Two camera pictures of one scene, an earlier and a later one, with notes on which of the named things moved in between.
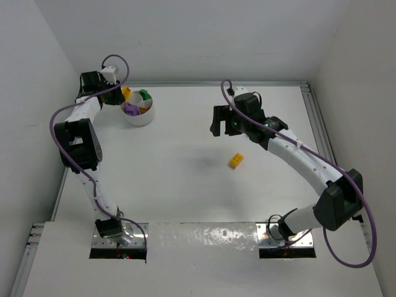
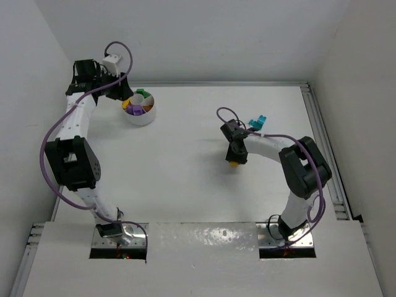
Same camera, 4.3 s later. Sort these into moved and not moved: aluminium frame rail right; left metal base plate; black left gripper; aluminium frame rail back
Moved: black left gripper
Not moved: aluminium frame rail back; aluminium frame rail right; left metal base plate
